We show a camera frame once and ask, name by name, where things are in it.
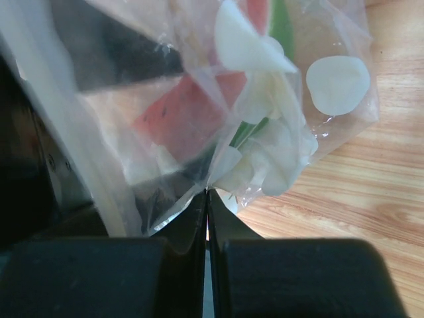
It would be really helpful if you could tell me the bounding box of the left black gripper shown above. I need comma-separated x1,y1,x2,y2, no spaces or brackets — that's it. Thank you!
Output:
1,60,107,248

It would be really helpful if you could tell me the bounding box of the red watermelon slice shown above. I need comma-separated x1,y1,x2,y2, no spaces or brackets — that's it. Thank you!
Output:
132,0,295,150

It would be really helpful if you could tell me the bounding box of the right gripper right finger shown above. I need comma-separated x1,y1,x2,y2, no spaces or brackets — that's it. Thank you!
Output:
207,190,407,317

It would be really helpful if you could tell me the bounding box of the polka dot zip bag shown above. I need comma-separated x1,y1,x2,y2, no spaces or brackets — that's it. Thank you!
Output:
1,1,379,237

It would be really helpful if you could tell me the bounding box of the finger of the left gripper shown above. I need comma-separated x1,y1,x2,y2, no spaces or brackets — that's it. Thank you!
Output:
49,1,183,91
131,148,215,229

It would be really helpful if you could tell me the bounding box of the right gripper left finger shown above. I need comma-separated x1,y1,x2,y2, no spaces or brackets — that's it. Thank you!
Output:
1,193,207,317

